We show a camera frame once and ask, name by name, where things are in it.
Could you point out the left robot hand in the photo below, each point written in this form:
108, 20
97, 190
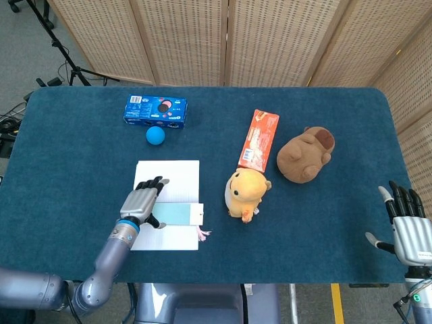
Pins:
141, 204

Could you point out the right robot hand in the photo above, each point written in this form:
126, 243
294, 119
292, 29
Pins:
406, 233

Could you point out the light blue tasselled bookmark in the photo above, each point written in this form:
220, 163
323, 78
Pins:
179, 214

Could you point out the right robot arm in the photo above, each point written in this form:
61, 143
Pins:
418, 295

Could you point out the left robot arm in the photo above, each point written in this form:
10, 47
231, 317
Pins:
84, 273

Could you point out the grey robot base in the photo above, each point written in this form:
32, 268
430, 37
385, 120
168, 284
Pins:
206, 303

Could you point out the open white lined notebook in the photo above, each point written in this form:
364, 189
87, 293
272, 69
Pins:
168, 202

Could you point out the blue ball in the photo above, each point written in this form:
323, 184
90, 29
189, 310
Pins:
155, 135

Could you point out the blue Oreo cookie box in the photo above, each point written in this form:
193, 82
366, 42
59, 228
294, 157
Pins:
156, 111

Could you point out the yellow plush chick toy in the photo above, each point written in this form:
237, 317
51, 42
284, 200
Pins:
246, 193

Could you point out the brown plush capybara toy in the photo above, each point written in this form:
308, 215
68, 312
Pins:
305, 155

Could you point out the dark blue table mat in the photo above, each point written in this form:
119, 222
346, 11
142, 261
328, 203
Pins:
270, 243

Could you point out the orange snack box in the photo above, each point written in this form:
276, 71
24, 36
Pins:
259, 139

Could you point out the black tripod stand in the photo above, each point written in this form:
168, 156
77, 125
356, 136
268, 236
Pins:
57, 47

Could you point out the wicker folding screen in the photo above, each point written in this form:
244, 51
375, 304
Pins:
256, 40

